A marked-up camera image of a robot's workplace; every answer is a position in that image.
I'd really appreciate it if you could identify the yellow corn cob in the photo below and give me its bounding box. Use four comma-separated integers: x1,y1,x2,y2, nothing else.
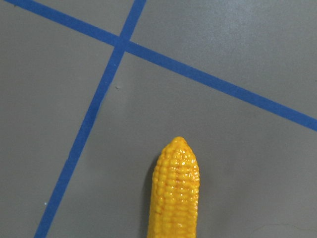
147,136,200,238

